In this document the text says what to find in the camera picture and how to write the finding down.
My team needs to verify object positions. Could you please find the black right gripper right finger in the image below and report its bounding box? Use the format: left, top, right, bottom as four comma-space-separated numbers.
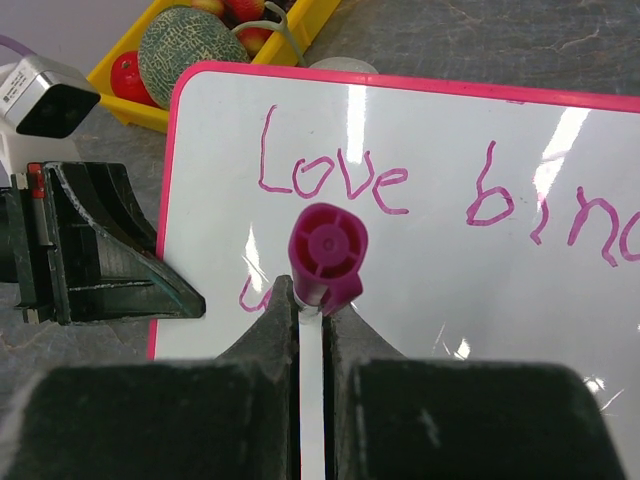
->
322, 307, 625, 479

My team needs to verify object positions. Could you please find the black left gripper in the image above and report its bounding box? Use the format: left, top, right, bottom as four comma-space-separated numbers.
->
9, 162, 206, 325

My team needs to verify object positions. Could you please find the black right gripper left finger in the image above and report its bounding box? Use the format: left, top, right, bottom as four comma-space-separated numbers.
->
1, 276, 300, 479

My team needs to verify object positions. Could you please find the white marker purple cap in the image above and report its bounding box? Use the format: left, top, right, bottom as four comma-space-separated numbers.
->
286, 201, 370, 318

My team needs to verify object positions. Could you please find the pink framed whiteboard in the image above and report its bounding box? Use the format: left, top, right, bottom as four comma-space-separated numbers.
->
149, 62, 639, 479

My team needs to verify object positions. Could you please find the white whiteboard eraser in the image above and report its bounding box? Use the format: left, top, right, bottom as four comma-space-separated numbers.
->
309, 57, 378, 74

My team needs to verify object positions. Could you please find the red tomato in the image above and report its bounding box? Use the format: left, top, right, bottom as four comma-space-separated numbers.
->
110, 50, 157, 107

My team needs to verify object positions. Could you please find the green netted melon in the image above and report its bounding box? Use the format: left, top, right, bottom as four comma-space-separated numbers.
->
138, 5, 250, 110

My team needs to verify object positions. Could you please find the yellow plastic bin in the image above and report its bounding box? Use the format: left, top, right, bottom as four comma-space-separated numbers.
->
89, 0, 340, 132

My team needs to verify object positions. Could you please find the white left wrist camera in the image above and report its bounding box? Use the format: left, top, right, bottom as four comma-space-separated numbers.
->
1, 54, 101, 175

